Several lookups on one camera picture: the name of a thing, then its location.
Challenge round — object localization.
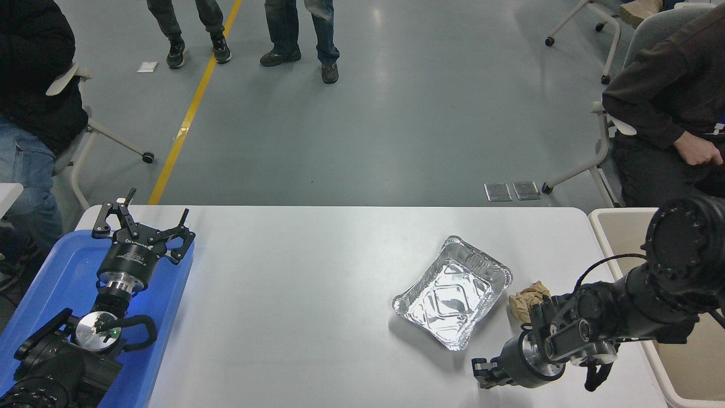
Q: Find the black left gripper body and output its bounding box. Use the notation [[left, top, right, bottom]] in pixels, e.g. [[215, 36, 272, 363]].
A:
[[97, 228, 170, 283]]

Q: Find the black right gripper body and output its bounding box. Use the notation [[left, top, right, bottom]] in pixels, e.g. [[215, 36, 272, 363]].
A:
[[494, 334, 567, 390]]

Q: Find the rectangular foil tray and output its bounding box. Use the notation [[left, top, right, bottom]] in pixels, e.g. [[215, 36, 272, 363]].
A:
[[392, 235, 513, 352]]

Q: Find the person's hand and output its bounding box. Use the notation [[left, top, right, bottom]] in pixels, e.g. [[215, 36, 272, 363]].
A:
[[673, 131, 725, 167]]

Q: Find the crumpled tan paper ball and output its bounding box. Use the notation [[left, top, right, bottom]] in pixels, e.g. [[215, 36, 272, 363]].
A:
[[508, 280, 552, 324]]

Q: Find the blue plastic tray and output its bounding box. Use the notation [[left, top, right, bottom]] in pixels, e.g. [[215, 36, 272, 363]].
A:
[[0, 229, 195, 408]]

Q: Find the white side table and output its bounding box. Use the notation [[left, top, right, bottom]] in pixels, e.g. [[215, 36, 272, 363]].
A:
[[0, 183, 24, 219]]

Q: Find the seated person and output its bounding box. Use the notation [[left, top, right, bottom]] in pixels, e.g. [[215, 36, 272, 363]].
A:
[[0, 0, 90, 292], [602, 3, 725, 207]]

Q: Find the standing person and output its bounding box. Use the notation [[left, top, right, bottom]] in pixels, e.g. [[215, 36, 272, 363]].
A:
[[146, 0, 233, 70], [259, 0, 340, 84]]

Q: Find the large pale bin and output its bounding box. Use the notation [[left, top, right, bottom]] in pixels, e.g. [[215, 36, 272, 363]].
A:
[[588, 207, 725, 408]]

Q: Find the grey back wheeled chair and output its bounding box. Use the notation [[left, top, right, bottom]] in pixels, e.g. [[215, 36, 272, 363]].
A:
[[541, 2, 720, 209]]

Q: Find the tan cardboard piece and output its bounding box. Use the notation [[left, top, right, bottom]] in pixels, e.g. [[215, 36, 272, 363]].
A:
[[619, 0, 664, 28]]

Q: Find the white frame wheeled chair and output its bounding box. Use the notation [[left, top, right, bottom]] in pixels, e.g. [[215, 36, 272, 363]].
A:
[[45, 62, 155, 211], [545, 0, 624, 84]]

